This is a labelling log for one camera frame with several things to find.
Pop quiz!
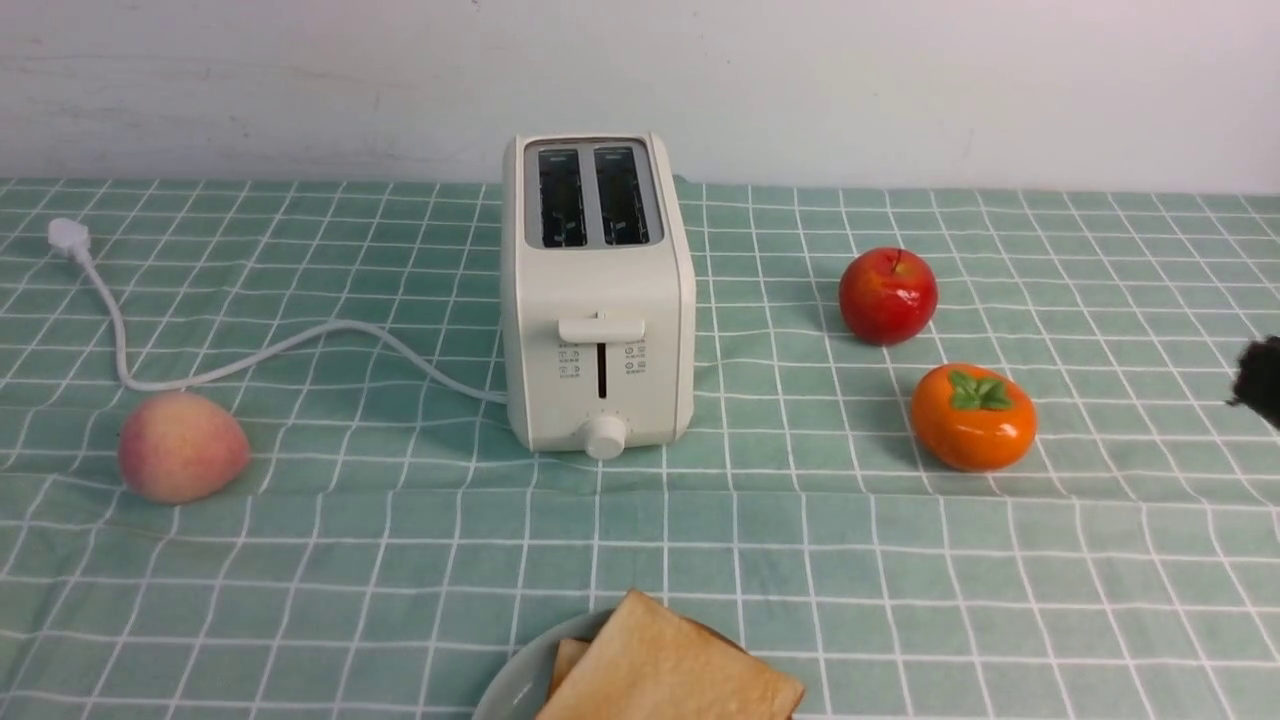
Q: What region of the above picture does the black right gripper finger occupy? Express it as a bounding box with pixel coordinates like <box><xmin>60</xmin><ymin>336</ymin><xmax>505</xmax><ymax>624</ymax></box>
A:
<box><xmin>1228</xmin><ymin>334</ymin><xmax>1280</xmax><ymax>430</ymax></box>

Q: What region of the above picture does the light green plate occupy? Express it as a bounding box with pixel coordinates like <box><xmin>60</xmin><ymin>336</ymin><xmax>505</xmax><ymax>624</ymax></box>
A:
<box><xmin>474</xmin><ymin>610</ymin><xmax>614</xmax><ymax>719</ymax></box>

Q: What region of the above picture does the green checkered tablecloth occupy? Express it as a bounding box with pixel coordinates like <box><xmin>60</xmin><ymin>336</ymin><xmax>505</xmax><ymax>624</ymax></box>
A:
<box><xmin>1</xmin><ymin>178</ymin><xmax>1279</xmax><ymax>719</ymax></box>

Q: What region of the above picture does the orange persimmon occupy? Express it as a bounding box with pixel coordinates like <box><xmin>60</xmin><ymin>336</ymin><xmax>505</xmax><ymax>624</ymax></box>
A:
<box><xmin>909</xmin><ymin>363</ymin><xmax>1038</xmax><ymax>473</ymax></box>

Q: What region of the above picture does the white power cable with plug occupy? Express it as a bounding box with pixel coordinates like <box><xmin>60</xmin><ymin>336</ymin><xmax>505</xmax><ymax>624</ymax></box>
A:
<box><xmin>47</xmin><ymin>217</ymin><xmax>511</xmax><ymax>406</ymax></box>

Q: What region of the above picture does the red apple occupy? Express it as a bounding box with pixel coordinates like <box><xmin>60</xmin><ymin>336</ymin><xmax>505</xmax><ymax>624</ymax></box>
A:
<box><xmin>838</xmin><ymin>246</ymin><xmax>940</xmax><ymax>346</ymax></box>

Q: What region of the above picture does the pink peach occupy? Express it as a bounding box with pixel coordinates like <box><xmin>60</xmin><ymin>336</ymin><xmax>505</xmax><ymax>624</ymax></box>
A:
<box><xmin>116</xmin><ymin>392</ymin><xmax>251</xmax><ymax>505</ymax></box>

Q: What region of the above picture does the toast slice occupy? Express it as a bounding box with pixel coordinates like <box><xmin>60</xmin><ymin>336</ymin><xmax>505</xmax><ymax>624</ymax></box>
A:
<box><xmin>536</xmin><ymin>589</ymin><xmax>805</xmax><ymax>719</ymax></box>
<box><xmin>547</xmin><ymin>637</ymin><xmax>591</xmax><ymax>700</ymax></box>

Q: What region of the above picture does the white two-slot toaster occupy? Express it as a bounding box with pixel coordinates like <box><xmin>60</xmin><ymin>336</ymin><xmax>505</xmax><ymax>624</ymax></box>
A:
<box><xmin>499</xmin><ymin>132</ymin><xmax>698</xmax><ymax>461</ymax></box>

